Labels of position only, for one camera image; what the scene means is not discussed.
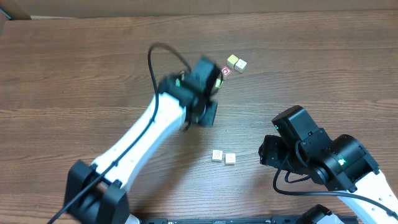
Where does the yellow block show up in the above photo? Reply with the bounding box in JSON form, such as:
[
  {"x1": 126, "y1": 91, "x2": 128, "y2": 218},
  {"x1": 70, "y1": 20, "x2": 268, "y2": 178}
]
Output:
[
  {"x1": 180, "y1": 71, "x2": 185, "y2": 81},
  {"x1": 226, "y1": 54, "x2": 239, "y2": 68},
  {"x1": 215, "y1": 79, "x2": 223, "y2": 88}
]

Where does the red C block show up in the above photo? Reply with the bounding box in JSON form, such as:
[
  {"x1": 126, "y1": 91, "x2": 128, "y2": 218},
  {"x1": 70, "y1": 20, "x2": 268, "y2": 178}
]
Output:
[{"x1": 221, "y1": 66, "x2": 231, "y2": 79}]

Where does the white patterned block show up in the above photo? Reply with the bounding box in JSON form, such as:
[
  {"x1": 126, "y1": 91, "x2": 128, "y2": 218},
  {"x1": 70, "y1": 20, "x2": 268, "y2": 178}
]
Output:
[{"x1": 211, "y1": 150, "x2": 223, "y2": 162}]

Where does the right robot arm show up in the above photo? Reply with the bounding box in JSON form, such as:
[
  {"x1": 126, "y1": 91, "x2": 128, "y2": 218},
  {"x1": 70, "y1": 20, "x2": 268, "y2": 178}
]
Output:
[{"x1": 259, "y1": 105, "x2": 397, "y2": 223}]

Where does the yellow block top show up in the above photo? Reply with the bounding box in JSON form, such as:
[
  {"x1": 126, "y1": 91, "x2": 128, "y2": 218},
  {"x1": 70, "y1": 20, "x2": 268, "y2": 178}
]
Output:
[{"x1": 226, "y1": 54, "x2": 239, "y2": 68}]

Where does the yellow block left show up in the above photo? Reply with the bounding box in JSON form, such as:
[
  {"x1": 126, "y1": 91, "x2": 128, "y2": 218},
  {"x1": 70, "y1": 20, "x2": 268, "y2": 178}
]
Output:
[{"x1": 180, "y1": 71, "x2": 185, "y2": 81}]

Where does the white letter block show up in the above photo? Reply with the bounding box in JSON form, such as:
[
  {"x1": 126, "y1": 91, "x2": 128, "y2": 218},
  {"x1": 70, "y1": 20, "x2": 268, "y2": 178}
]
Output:
[{"x1": 225, "y1": 153, "x2": 236, "y2": 165}]

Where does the white block top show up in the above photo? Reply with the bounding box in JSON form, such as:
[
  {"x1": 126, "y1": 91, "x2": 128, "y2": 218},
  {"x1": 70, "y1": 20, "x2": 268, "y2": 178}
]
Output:
[{"x1": 234, "y1": 58, "x2": 247, "y2": 73}]

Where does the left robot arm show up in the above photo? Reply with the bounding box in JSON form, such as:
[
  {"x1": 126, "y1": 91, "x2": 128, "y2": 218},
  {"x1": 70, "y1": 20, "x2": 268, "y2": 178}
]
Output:
[{"x1": 64, "y1": 57, "x2": 221, "y2": 223}]

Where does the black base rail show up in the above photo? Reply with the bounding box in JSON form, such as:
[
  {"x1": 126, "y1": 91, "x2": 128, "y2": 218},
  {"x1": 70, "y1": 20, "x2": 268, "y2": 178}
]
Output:
[{"x1": 139, "y1": 215, "x2": 359, "y2": 224}]

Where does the yellow block middle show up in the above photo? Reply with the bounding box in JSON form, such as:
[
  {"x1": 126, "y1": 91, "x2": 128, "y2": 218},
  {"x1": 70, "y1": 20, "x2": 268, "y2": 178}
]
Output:
[{"x1": 215, "y1": 79, "x2": 223, "y2": 88}]

